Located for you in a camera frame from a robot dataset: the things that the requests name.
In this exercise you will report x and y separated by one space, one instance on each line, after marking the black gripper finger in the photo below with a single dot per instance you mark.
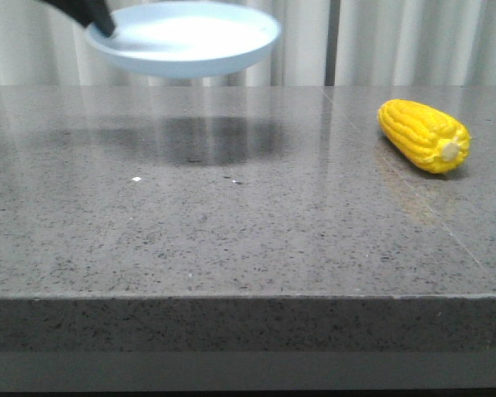
86 12

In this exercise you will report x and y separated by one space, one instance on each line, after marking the white pleated curtain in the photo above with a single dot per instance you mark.
332 43

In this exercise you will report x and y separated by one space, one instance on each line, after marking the yellow plastic corn cob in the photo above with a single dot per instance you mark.
432 140

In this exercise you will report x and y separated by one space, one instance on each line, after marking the light blue round plate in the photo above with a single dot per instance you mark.
186 39

